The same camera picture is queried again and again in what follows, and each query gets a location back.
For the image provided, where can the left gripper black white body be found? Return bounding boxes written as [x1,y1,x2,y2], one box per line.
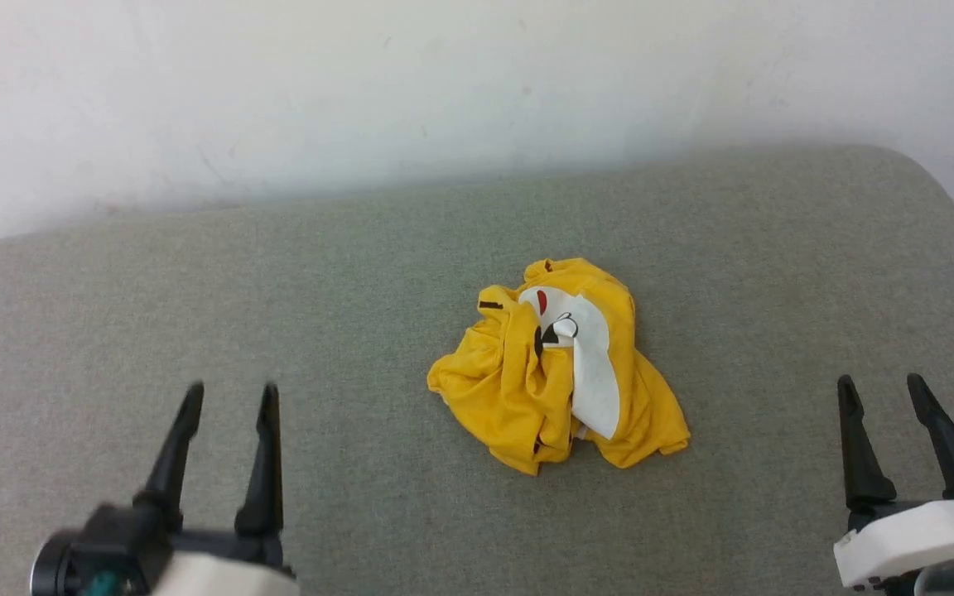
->
[79,501,301,596]

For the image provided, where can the yellow garment with white print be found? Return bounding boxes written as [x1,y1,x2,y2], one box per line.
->
[426,257,691,477]

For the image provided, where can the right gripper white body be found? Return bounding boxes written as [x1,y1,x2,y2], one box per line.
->
[832,498,954,591]

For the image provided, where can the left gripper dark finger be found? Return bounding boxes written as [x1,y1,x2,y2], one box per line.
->
[234,382,285,536]
[133,382,205,531]

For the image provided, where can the grey fabric sofa cushion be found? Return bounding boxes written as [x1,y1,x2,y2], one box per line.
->
[0,145,954,596]

